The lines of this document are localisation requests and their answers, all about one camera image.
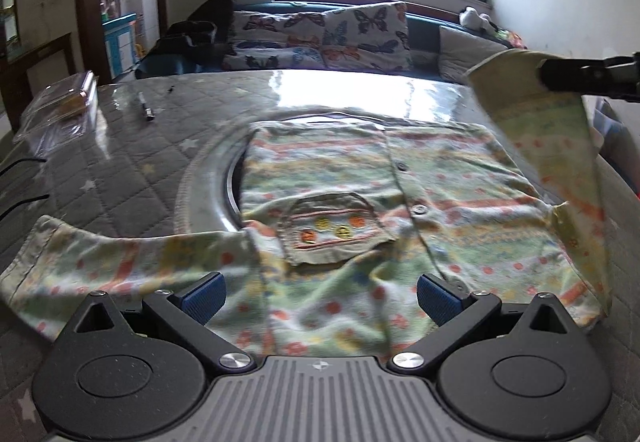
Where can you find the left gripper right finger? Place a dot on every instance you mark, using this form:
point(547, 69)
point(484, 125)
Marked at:
point(460, 317)

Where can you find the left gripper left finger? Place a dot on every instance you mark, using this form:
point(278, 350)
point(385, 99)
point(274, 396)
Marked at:
point(181, 318)

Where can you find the colourful patterned baby garment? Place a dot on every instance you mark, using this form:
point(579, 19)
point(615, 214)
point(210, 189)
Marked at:
point(340, 223)

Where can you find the clear plastic storage box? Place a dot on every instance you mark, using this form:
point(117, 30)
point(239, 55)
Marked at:
point(618, 124)

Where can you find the round black induction cooktop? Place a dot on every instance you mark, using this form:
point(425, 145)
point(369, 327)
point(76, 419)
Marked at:
point(232, 187)

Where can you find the quilted grey table cover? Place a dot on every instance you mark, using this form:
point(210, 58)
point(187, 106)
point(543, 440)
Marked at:
point(122, 179)

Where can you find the white plush toy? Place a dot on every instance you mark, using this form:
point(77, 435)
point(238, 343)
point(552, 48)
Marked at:
point(479, 22)

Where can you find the grey cushion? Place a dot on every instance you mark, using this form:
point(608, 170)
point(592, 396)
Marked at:
point(459, 52)

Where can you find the black marker pen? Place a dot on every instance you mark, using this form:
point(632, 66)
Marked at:
point(147, 112)

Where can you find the clear plastic container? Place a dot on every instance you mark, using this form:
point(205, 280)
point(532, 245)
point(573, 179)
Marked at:
point(68, 98)

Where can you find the butterfly pillow right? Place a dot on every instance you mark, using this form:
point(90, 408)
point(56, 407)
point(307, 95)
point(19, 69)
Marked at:
point(369, 38)

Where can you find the butterfly pillow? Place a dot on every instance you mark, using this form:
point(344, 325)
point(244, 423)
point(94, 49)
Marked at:
point(369, 38)
point(266, 41)

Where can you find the black bag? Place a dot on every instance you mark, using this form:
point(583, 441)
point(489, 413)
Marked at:
point(195, 45)

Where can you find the butterfly pillow left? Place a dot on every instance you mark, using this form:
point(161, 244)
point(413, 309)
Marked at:
point(266, 41)

